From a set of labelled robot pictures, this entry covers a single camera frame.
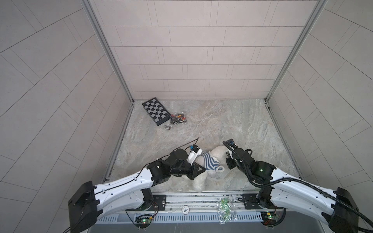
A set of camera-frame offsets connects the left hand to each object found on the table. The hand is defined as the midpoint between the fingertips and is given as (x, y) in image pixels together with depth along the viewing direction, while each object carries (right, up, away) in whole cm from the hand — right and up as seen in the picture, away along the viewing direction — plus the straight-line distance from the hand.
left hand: (206, 172), depth 68 cm
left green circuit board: (-29, -21, -4) cm, 36 cm away
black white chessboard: (-33, +29, +37) cm, 57 cm away
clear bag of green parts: (+10, -18, +1) cm, 20 cm away
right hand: (+11, +5, +12) cm, 17 cm away
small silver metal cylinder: (-25, +18, +31) cm, 44 cm away
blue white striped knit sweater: (+3, +3, +4) cm, 6 cm away
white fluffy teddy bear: (+8, +7, +8) cm, 13 cm away
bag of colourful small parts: (-19, +24, +34) cm, 45 cm away
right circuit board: (+29, -21, -1) cm, 36 cm away
